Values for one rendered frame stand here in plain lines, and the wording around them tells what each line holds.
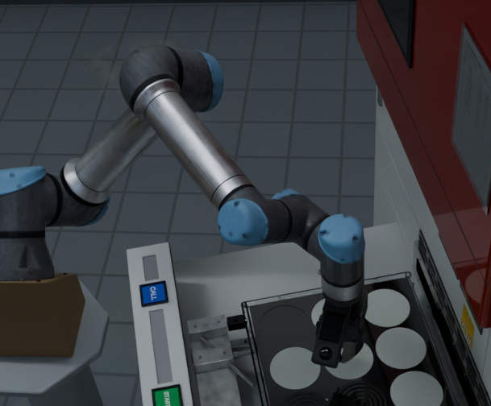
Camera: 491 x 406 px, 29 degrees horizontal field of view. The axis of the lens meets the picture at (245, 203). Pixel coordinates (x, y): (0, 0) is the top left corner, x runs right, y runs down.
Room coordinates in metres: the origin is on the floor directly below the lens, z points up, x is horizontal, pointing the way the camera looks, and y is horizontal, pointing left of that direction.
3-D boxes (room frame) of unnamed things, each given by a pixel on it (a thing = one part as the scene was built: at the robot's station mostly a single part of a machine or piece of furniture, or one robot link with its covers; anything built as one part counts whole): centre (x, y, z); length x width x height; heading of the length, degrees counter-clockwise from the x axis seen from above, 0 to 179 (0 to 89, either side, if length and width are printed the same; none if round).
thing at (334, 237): (1.06, -0.15, 1.27); 0.09 x 0.08 x 0.11; 37
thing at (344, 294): (1.05, -0.15, 1.19); 0.08 x 0.08 x 0.05
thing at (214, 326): (1.21, 0.11, 0.89); 0.08 x 0.03 x 0.03; 95
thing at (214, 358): (1.13, 0.10, 0.89); 0.08 x 0.03 x 0.03; 95
